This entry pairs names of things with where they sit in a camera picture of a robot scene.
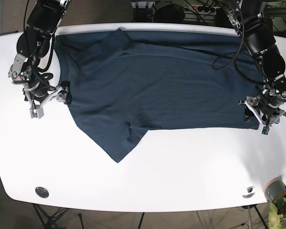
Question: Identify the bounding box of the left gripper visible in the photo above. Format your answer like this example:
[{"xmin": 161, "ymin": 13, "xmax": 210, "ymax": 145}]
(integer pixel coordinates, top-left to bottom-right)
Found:
[{"xmin": 239, "ymin": 96, "xmax": 286, "ymax": 126}]

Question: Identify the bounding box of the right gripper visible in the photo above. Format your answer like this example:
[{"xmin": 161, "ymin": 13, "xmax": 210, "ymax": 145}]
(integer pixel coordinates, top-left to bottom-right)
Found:
[{"xmin": 23, "ymin": 81, "xmax": 72, "ymax": 109}]

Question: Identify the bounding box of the dark blue T-shirt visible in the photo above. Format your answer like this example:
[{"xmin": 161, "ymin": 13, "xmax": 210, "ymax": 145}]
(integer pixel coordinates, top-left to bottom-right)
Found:
[{"xmin": 54, "ymin": 30, "xmax": 259, "ymax": 162}]

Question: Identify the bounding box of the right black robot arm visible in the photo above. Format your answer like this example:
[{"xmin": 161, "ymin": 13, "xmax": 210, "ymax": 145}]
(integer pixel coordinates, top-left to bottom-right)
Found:
[{"xmin": 9, "ymin": 0, "xmax": 72, "ymax": 111}]

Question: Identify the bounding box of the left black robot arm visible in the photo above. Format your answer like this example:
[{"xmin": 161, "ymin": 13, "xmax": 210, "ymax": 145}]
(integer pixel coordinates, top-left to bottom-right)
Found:
[{"xmin": 217, "ymin": 0, "xmax": 286, "ymax": 135}]

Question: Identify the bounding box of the grey plant pot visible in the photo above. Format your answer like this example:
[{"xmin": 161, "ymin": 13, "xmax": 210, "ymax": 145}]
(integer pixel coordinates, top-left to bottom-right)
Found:
[{"xmin": 263, "ymin": 178, "xmax": 286, "ymax": 204}]

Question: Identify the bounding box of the right silver table grommet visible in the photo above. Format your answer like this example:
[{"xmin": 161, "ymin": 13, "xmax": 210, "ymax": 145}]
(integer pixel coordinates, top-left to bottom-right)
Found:
[{"xmin": 242, "ymin": 186, "xmax": 256, "ymax": 199}]

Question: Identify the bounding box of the silver table grommet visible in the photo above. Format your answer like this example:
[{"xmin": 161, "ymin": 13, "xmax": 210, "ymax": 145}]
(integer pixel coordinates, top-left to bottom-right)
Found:
[
  {"xmin": 242, "ymin": 186, "xmax": 256, "ymax": 199},
  {"xmin": 35, "ymin": 187, "xmax": 49, "ymax": 198}
]

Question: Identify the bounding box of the green potted plant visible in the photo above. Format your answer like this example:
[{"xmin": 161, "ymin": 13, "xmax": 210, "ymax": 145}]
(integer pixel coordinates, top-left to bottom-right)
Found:
[{"xmin": 268, "ymin": 197, "xmax": 286, "ymax": 229}]

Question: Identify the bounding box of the left silver table grommet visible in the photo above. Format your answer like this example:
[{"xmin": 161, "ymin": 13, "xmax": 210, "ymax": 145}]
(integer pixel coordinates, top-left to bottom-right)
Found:
[{"xmin": 35, "ymin": 187, "xmax": 49, "ymax": 198}]

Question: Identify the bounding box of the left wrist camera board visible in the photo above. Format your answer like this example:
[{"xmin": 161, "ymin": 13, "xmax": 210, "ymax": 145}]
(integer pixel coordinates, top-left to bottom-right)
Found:
[{"xmin": 261, "ymin": 125, "xmax": 271, "ymax": 135}]

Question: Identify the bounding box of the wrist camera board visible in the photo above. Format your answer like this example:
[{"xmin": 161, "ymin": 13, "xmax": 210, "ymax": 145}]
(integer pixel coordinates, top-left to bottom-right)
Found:
[
  {"xmin": 261, "ymin": 125, "xmax": 271, "ymax": 135},
  {"xmin": 30, "ymin": 108, "xmax": 44, "ymax": 119}
]

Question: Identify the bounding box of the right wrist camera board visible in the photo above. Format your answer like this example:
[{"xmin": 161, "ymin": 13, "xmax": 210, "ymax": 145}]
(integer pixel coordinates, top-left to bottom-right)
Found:
[{"xmin": 30, "ymin": 108, "xmax": 44, "ymax": 119}]

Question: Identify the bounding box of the black table leg frame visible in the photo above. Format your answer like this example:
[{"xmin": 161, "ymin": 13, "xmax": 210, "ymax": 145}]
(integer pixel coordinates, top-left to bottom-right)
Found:
[{"xmin": 33, "ymin": 204, "xmax": 70, "ymax": 229}]

